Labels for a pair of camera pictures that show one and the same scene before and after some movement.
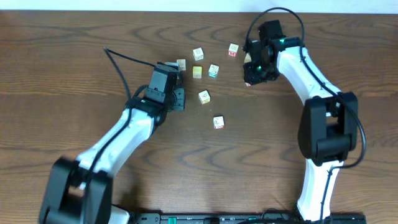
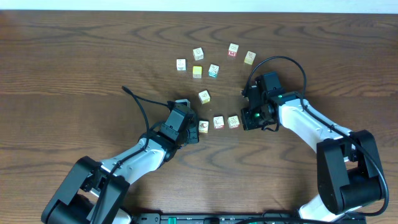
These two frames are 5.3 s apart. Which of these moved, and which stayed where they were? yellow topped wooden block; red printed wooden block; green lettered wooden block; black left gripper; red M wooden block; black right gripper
Moved: black right gripper; black left gripper
Stayed: yellow topped wooden block; green lettered wooden block; red printed wooden block; red M wooden block
